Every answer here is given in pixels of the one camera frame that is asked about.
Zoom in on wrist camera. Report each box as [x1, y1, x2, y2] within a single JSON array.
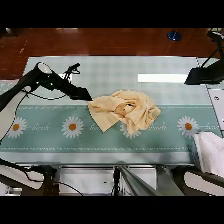
[[200, 29, 224, 69], [64, 62, 82, 82]]

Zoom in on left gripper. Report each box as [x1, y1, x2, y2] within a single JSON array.
[[68, 85, 94, 102]]

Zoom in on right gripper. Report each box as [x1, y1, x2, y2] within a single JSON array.
[[184, 66, 218, 86]]

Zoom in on yellow T-shirt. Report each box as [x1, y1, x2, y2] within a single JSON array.
[[87, 89, 162, 136]]

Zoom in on silver frame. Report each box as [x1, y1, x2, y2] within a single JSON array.
[[0, 162, 201, 197]]

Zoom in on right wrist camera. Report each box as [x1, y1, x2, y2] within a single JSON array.
[[200, 29, 224, 69]]

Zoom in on white garment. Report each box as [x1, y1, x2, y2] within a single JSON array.
[[192, 131, 224, 180]]

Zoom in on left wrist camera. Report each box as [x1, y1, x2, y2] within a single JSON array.
[[64, 62, 82, 82]]

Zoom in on black cable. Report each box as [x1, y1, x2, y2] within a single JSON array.
[[20, 87, 70, 102], [52, 179, 85, 197]]

